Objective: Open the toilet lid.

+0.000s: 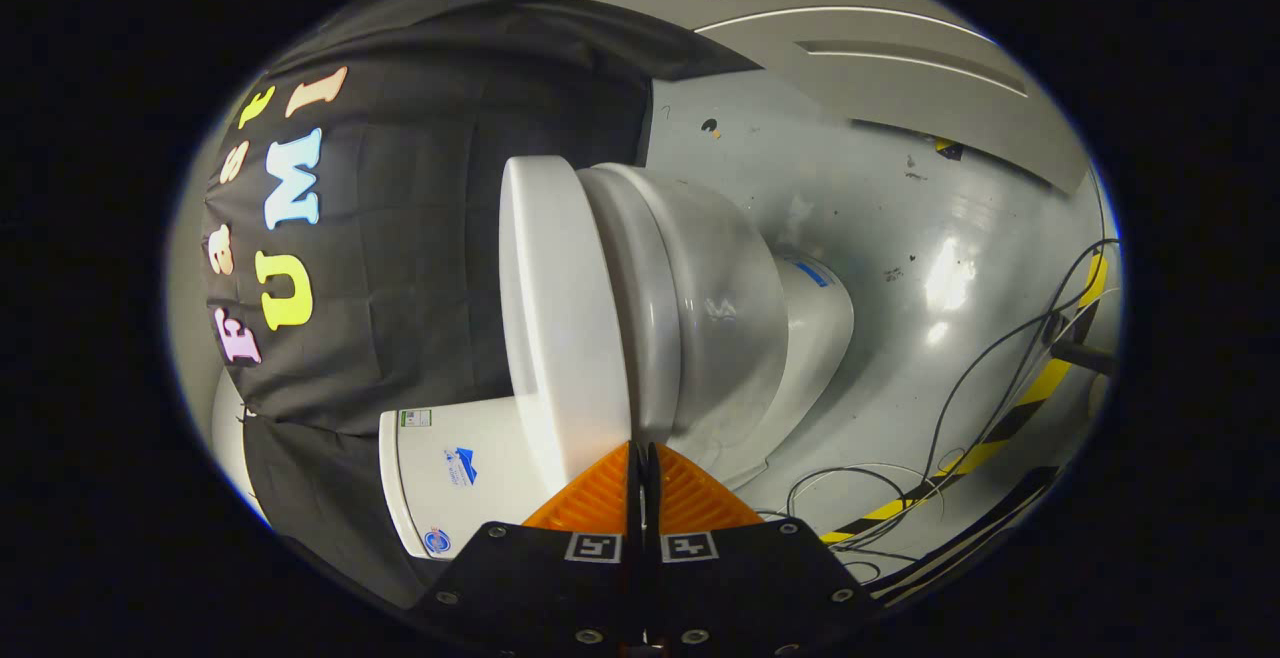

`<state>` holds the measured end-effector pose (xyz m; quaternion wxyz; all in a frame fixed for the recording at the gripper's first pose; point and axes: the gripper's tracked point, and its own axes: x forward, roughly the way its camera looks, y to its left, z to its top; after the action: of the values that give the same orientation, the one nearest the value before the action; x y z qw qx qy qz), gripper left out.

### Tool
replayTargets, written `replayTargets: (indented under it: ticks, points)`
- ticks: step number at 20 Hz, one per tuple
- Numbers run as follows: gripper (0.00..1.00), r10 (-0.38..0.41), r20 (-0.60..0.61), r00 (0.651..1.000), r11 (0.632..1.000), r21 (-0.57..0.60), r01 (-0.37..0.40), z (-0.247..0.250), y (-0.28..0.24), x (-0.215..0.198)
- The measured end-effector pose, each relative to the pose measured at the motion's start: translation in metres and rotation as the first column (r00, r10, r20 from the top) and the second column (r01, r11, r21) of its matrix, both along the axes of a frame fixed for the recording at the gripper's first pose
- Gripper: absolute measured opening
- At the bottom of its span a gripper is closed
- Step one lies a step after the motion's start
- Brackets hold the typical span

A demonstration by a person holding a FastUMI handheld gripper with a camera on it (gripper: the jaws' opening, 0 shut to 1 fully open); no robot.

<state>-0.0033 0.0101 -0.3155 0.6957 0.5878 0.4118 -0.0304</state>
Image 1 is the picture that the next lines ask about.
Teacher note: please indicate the black tube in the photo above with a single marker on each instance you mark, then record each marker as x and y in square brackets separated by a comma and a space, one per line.
[1085, 358]

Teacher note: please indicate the black backdrop cloth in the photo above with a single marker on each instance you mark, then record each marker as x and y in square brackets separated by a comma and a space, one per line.
[420, 238]

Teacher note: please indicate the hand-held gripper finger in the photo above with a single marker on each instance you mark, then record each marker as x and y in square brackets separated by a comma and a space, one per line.
[652, 518]
[635, 518]

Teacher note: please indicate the yellow black hazard tape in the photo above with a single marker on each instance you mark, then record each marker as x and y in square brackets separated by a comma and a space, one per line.
[1045, 383]

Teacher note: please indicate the white grooved cabinet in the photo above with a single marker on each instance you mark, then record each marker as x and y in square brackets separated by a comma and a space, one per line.
[850, 58]

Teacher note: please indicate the white ceramic toilet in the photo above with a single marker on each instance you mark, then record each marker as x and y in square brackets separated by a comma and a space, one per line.
[720, 318]

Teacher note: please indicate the white toilet lid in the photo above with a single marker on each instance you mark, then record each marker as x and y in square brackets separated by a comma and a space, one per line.
[560, 318]

